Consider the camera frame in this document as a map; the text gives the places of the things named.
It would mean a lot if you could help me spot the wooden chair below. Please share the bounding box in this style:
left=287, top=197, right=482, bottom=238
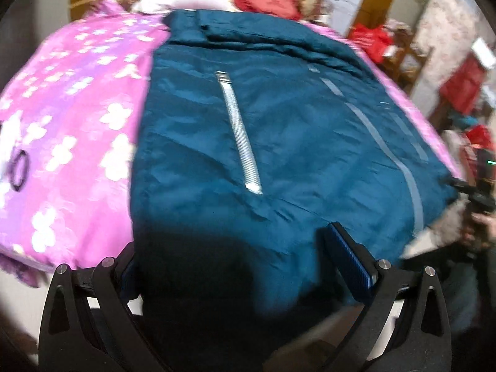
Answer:
left=382, top=27, right=435, bottom=94

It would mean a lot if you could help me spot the red shopping bag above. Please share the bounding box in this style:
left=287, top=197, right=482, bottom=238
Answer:
left=349, top=23, right=394, bottom=64

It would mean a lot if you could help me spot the teal quilted zip jacket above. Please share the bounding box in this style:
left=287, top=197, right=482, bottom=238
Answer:
left=128, top=9, right=460, bottom=372

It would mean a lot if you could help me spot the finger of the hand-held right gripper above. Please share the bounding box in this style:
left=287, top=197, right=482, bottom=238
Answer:
left=445, top=176, right=475, bottom=198

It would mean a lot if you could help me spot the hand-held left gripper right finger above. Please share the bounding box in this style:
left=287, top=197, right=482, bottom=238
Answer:
left=318, top=222, right=452, bottom=372

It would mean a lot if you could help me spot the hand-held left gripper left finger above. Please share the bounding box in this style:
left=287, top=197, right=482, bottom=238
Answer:
left=38, top=242, right=171, bottom=372

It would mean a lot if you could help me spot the pale floral curtain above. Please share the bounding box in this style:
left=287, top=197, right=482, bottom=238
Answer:
left=411, top=0, right=493, bottom=97

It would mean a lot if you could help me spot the red cloth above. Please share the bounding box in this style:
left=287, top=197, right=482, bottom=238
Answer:
left=440, top=52, right=489, bottom=113

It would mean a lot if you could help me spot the person's right hand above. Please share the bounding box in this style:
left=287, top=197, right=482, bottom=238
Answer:
left=463, top=213, right=496, bottom=252

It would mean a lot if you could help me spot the pink floral blanket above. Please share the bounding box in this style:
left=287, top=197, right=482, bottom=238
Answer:
left=0, top=0, right=466, bottom=287

